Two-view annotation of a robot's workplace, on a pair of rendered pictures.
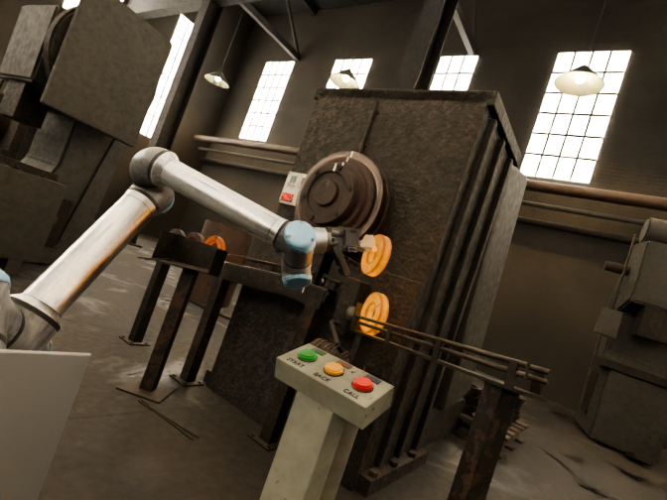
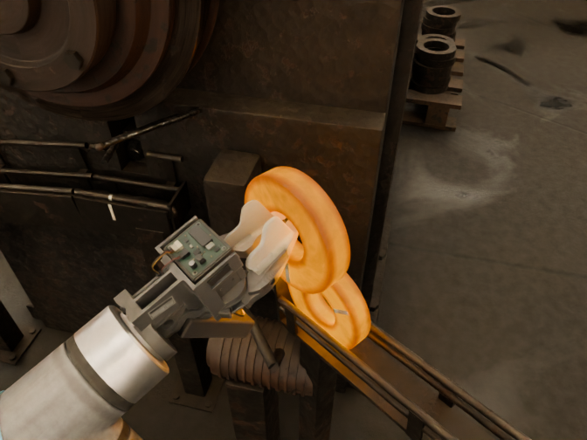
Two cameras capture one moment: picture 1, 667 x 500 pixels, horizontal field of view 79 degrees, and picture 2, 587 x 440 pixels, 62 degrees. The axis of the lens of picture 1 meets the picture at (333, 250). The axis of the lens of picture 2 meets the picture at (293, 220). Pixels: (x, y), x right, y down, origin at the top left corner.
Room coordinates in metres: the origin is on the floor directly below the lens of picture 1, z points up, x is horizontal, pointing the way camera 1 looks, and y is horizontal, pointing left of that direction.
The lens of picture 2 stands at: (1.07, 0.00, 1.30)
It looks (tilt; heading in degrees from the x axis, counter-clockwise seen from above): 43 degrees down; 338
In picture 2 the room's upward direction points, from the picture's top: straight up
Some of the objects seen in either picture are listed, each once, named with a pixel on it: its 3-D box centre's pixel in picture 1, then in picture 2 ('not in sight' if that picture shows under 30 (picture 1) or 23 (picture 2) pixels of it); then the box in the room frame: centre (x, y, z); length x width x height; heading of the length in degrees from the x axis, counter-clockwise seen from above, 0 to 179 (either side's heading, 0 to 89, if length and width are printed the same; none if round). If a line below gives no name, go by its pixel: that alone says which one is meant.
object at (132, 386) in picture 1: (170, 313); not in sight; (1.91, 0.62, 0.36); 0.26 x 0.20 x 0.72; 90
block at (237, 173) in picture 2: (350, 307); (238, 215); (1.74, -0.15, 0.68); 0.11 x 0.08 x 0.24; 145
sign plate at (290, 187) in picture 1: (302, 190); not in sight; (2.15, 0.26, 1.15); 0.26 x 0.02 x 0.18; 55
